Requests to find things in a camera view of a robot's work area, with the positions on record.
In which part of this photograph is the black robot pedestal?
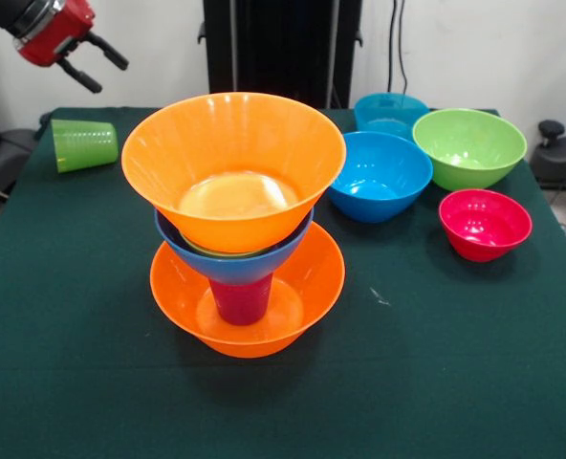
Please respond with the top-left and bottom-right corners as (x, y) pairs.
(197, 0), (364, 110)

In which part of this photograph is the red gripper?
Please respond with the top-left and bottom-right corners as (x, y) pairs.
(12, 0), (130, 95)

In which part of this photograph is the large green plastic bowl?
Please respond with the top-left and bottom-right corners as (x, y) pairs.
(411, 108), (529, 191)

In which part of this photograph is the small green plastic bowl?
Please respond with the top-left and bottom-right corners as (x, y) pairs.
(182, 233), (274, 259)

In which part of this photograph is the dark grey stand base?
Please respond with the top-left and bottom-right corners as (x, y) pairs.
(0, 127), (43, 207)

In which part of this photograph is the green plastic cup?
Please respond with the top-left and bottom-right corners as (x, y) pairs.
(51, 119), (120, 174)

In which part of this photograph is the small pink plastic bowl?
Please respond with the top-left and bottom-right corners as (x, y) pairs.
(438, 188), (533, 264)

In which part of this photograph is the purple plastic cup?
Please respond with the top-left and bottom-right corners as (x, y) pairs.
(208, 275), (274, 327)

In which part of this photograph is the small translucent blue bowl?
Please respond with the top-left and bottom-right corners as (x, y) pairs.
(353, 92), (430, 142)

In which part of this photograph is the dark green table cloth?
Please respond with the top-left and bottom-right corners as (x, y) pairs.
(0, 106), (566, 459)

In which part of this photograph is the black stand base with knob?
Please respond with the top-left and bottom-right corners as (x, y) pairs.
(531, 119), (566, 192)

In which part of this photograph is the large orange plastic bowl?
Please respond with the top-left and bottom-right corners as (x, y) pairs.
(149, 222), (347, 360)
(121, 92), (348, 254)

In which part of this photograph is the black hanging cable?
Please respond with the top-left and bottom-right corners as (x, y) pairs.
(390, 0), (409, 97)

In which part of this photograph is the blue plastic bowl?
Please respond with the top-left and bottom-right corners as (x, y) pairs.
(153, 208), (316, 287)
(326, 131), (434, 225)

